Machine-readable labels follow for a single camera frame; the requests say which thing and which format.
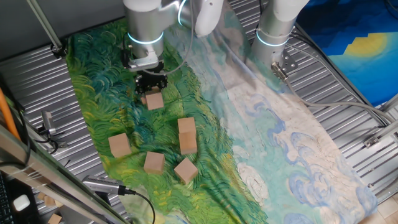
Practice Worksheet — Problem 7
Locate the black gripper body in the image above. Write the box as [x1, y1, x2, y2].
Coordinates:
[141, 62, 165, 84]

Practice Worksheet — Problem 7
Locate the large wooden cube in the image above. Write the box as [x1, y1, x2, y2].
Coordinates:
[174, 157, 199, 185]
[108, 133, 132, 159]
[145, 92, 165, 111]
[178, 131, 198, 156]
[177, 117, 197, 135]
[143, 151, 166, 175]

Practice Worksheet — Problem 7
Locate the slanted metal pole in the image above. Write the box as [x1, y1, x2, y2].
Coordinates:
[26, 0, 68, 60]

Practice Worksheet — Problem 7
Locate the painted landscape cloth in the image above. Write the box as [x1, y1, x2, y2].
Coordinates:
[64, 6, 379, 224]

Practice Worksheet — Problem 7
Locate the orange pipe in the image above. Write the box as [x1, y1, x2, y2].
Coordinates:
[0, 86, 21, 141]

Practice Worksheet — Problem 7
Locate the white earbud case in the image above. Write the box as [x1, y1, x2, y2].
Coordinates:
[12, 194, 31, 212]

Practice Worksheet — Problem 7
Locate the black keyboard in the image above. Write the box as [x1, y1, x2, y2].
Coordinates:
[0, 174, 15, 224]

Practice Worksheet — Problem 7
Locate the blue and yellow cloth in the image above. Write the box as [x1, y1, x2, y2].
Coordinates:
[295, 0, 398, 107]

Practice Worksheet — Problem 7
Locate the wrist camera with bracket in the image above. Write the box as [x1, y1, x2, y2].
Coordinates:
[121, 42, 161, 73]

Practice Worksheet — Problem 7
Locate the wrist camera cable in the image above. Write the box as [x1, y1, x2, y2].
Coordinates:
[136, 0, 196, 77]

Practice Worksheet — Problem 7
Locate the ribbed silver camera on stand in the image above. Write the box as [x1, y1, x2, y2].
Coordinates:
[81, 175, 137, 206]

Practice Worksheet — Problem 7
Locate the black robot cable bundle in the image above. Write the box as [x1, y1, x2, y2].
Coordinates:
[253, 0, 262, 37]

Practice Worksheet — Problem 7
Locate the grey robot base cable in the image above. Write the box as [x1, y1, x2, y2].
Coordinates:
[271, 61, 396, 125]

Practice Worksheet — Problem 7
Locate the black hanging cable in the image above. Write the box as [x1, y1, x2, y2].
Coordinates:
[12, 102, 32, 166]

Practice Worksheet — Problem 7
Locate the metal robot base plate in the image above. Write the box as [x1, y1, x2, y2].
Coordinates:
[278, 49, 299, 77]

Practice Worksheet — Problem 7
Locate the aluminium frame beam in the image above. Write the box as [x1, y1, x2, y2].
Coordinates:
[0, 124, 131, 224]

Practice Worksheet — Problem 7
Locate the black camera cable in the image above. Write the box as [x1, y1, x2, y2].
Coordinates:
[133, 190, 156, 224]

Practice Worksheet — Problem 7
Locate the metal corner bracket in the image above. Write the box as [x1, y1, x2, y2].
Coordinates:
[363, 135, 382, 149]

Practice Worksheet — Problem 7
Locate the aluminium frame rail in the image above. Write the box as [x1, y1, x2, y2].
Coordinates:
[373, 119, 398, 139]
[377, 93, 398, 114]

